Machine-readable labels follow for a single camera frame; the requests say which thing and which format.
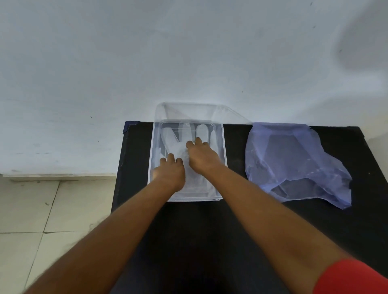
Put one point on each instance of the person's left hand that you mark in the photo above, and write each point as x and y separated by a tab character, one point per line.
169	175

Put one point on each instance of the person's right hand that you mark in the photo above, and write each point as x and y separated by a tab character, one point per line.
204	159

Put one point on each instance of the person's right fingers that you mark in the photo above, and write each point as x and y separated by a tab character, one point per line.
195	143

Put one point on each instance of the person's left fingers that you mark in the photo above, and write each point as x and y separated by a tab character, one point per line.
171	159

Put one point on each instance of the clear disposable plastic glove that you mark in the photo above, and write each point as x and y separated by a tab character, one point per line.
175	141

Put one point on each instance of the person's right forearm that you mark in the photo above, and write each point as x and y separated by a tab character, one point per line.
266	230

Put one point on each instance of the person's left forearm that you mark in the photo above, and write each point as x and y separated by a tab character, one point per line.
109	242

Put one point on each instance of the clear plastic container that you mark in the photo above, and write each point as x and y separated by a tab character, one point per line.
218	169

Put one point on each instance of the dark blue tape strip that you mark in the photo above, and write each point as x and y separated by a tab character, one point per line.
129	123

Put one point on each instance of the translucent blue plastic bag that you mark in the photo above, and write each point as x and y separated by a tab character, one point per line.
291	160

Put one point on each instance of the red sleeve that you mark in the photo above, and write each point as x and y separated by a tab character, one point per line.
354	278

